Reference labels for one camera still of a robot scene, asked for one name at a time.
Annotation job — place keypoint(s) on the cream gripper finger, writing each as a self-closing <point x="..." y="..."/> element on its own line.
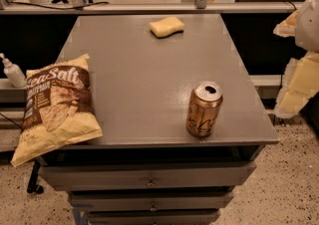
<point x="287" y="27"/>
<point x="300" y="84"/>

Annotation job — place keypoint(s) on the brown sea salt chip bag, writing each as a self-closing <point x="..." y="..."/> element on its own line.
<point x="59" y="109"/>

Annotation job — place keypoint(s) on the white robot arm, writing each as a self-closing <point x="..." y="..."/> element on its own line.
<point x="307" y="27"/>

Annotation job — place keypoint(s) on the gold soda can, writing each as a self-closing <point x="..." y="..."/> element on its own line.
<point x="203" y="109"/>

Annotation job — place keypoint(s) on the yellow sponge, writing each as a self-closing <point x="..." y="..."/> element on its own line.
<point x="166" y="27"/>

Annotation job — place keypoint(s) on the grey top drawer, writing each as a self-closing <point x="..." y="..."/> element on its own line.
<point x="147" y="176"/>

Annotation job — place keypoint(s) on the grey drawer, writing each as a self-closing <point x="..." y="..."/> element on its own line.
<point x="147" y="176"/>
<point x="167" y="217"/>
<point x="155" y="201"/>

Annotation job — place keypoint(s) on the grey bottom drawer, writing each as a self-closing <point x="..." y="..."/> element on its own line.
<point x="167" y="217"/>

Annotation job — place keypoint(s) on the grey middle drawer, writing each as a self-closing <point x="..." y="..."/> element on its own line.
<point x="155" y="201"/>

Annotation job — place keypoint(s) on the white spray bottle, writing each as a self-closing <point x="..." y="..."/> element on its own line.
<point x="13" y="73"/>

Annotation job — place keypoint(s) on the black stand with caster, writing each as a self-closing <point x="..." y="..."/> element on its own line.
<point x="33" y="186"/>

